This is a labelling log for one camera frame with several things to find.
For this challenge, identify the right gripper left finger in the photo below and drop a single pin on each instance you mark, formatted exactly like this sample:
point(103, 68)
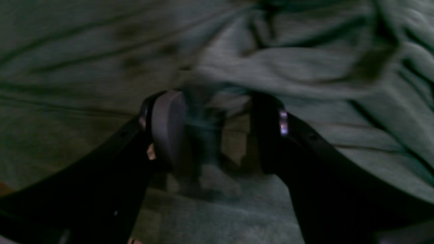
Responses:
point(97, 199)

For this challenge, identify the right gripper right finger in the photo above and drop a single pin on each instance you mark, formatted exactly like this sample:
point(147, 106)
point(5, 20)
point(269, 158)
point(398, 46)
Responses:
point(335, 200)

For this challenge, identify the dark green t-shirt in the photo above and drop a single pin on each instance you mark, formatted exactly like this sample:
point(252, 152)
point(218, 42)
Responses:
point(360, 72)

